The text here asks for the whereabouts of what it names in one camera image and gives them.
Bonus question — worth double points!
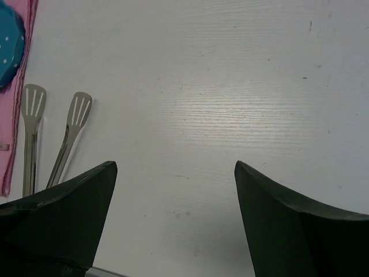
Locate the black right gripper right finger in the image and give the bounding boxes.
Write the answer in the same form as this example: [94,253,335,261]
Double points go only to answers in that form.
[234,161,368,276]

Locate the pink cloth placemat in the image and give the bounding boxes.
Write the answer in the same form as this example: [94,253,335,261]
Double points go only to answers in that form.
[1,0,39,197]

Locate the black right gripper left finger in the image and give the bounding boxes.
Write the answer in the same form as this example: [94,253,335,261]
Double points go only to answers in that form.
[1,161,118,276]

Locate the blue polka dot plate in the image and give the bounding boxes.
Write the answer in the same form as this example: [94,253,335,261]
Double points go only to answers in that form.
[0,1,25,88]

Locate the stainless steel slotted tongs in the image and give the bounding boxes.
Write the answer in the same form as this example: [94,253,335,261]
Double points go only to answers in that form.
[21,84,93,197]

